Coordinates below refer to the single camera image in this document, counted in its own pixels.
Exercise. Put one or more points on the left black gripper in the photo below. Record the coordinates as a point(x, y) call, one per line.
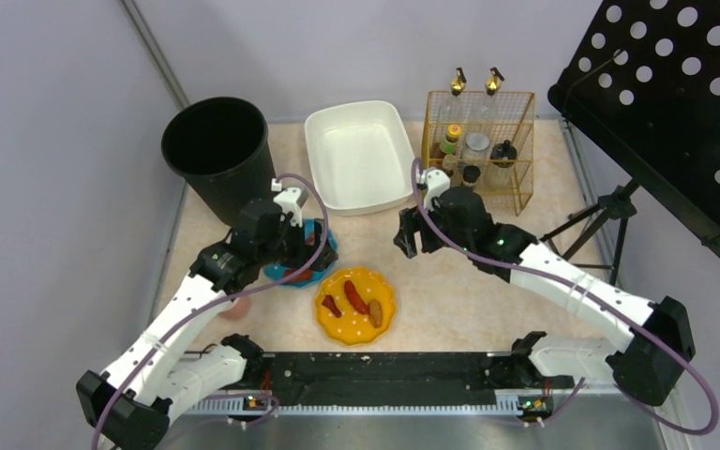
point(309, 247)

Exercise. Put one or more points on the white rectangular basin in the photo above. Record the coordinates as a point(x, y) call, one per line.
point(360, 157)

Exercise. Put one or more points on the silver lid glass jar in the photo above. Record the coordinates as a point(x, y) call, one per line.
point(475, 150)

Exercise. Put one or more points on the glass oil bottle gold spout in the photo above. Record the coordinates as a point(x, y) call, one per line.
point(494, 83)

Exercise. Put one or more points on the black tripod stand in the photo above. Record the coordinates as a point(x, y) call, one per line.
point(614, 207)

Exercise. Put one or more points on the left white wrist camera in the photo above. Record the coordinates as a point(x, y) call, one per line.
point(290, 200)

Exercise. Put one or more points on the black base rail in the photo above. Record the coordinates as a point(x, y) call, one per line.
point(391, 383)

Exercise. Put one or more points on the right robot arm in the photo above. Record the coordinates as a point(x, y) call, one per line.
point(583, 292)

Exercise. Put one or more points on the gold wire rack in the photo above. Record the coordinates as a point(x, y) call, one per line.
point(514, 121)

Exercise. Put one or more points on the black perforated panel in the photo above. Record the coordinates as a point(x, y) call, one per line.
point(644, 86)

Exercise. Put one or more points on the black lid glass jar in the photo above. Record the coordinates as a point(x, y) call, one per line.
point(503, 158)

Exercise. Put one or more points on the pink mug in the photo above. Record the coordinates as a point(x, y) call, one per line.
point(239, 309)

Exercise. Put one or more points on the blue polka dot plate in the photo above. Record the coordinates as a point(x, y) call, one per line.
point(316, 272)

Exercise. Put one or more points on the brown piece on yellow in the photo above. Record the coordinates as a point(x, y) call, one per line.
point(375, 313)

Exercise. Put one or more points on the red sausage on yellow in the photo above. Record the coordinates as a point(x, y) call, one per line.
point(354, 298)

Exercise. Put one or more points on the small black cap spice jar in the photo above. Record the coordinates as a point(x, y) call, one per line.
point(470, 176)

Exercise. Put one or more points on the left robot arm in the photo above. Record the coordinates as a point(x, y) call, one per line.
point(132, 402)

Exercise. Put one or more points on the red meat piece on blue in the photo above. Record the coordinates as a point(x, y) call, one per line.
point(298, 276)

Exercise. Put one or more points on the yellow polka dot plate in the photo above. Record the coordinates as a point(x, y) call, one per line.
point(353, 328)

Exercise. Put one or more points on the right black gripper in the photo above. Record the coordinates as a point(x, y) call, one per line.
point(412, 229)

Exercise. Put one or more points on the black round bin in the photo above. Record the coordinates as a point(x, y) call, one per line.
point(220, 147)

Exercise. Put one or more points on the small yellow label bottle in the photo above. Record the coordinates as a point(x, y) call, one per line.
point(449, 166)

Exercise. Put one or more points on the glass bottle brown contents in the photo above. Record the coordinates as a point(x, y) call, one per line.
point(451, 109)

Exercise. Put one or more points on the small red piece on yellow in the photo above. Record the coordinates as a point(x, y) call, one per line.
point(329, 303)

